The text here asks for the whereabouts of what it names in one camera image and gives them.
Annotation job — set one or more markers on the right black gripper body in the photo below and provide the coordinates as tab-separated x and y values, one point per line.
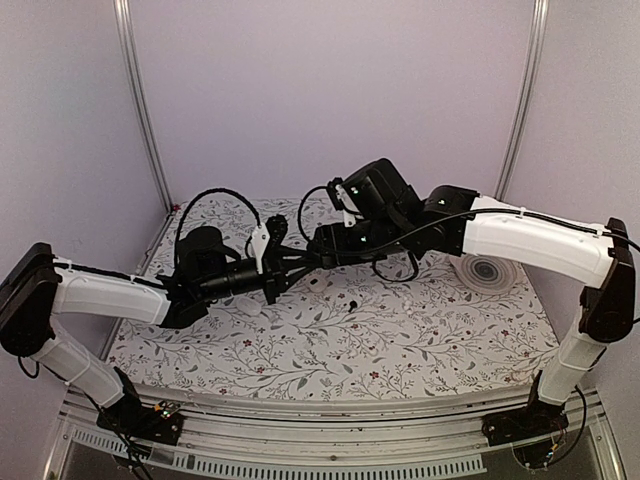
381	237

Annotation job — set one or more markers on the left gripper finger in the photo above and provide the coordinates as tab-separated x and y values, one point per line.
296	258
294	281

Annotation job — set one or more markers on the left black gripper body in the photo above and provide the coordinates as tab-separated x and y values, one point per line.
222	286

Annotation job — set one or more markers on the black earbud charging case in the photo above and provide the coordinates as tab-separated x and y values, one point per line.
319	255

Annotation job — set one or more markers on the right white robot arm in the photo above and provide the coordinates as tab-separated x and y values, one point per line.
460	221

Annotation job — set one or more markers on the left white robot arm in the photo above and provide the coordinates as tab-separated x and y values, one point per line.
42	286

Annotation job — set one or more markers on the open white charging case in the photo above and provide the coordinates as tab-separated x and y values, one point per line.
316	284

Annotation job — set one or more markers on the closed white charging case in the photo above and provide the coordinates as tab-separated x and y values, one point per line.
248	306

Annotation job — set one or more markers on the floral patterned table mat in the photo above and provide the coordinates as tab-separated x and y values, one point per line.
434	337

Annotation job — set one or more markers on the striped ceramic saucer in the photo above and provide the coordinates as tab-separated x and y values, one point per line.
484	274

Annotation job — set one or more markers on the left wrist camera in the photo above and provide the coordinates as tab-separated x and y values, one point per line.
266	237

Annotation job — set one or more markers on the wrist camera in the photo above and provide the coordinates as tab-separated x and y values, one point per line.
343	203
266	237

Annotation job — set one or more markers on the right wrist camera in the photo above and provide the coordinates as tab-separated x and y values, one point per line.
343	203

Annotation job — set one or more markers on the right aluminium frame post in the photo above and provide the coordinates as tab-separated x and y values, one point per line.
531	65

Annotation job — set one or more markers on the aluminium frame post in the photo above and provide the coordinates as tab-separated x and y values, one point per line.
126	36
531	65

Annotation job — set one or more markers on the front aluminium rail base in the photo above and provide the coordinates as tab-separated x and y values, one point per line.
228	437

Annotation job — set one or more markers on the left aluminium frame post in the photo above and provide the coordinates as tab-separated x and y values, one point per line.
126	36

